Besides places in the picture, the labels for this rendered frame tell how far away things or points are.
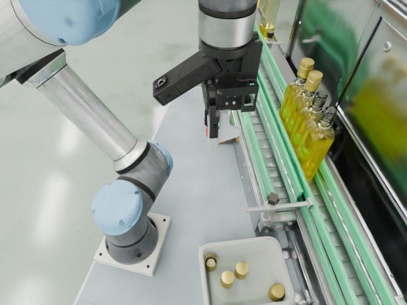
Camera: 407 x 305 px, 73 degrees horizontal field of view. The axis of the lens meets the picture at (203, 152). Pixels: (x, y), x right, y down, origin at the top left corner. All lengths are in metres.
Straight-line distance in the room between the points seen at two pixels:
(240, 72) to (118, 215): 0.42
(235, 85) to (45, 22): 0.26
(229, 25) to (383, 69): 0.49
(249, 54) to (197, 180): 0.64
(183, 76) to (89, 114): 0.32
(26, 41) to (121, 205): 0.41
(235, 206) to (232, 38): 0.66
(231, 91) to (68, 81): 0.38
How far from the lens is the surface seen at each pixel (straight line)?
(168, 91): 0.43
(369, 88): 0.82
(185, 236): 0.89
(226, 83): 0.44
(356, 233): 0.76
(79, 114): 0.68
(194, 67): 0.42
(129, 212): 0.66
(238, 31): 0.38
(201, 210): 0.93
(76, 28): 0.28
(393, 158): 0.77
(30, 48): 0.38
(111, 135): 0.69
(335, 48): 1.03
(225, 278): 0.79
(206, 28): 0.38
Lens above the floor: 1.58
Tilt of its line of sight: 51 degrees down
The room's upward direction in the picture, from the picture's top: straight up
